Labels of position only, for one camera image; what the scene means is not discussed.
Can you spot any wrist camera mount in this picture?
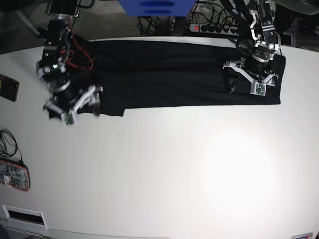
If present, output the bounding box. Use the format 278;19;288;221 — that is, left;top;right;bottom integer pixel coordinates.
222;57;279;97
43;85;104;126

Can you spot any black T-shirt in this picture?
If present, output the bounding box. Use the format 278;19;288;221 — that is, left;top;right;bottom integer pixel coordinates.
79;39;286;117

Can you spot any black coiled cable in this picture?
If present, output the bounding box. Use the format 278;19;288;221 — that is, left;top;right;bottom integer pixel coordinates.
0;126;23;164

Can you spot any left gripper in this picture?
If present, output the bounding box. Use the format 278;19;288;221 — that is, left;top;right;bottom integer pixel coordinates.
225;54;274;94

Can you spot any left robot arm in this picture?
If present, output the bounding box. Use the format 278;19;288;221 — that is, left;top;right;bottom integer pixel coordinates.
223;0;281;96

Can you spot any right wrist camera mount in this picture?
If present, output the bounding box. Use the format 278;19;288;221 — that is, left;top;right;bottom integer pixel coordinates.
43;85;104;126

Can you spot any orange blue device case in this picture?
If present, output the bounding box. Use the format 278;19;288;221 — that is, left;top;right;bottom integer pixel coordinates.
0;157;30;192

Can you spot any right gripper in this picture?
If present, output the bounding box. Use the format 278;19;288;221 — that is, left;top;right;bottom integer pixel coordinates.
48;80;100;117

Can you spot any white power strip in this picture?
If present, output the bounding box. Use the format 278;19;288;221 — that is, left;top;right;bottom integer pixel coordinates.
188;23;239;36

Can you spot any black smartphone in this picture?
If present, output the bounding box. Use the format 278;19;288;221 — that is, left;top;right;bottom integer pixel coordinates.
0;75;20;102

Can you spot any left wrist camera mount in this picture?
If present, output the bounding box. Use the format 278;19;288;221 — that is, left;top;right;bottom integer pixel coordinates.
222;57;279;97

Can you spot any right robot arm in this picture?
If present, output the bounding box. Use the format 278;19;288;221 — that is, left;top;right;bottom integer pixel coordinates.
36;0;103;124

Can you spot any sticker at table edge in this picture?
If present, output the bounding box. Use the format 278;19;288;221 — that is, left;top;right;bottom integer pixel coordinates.
291;233;313;239

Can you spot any blue plastic stool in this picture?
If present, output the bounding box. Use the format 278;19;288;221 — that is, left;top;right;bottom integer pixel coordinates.
119;0;195;16

